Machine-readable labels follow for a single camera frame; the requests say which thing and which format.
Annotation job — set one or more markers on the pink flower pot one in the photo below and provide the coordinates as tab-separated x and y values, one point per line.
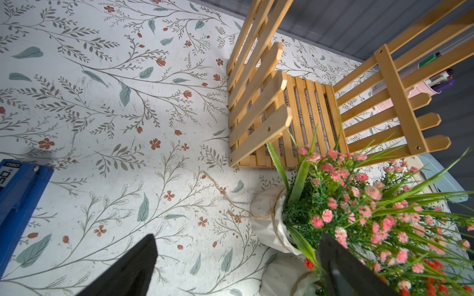
397	215

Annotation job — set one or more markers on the wooden two-tier rack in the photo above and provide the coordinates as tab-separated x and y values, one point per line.
366	108

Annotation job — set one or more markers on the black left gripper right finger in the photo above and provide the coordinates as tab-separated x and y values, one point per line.
347	276

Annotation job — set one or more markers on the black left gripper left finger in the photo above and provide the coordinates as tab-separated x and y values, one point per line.
130	275

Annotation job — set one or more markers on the pink pen cup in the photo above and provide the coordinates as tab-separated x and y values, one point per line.
433	85

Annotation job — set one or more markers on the floral table mat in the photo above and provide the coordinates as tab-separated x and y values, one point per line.
127	102

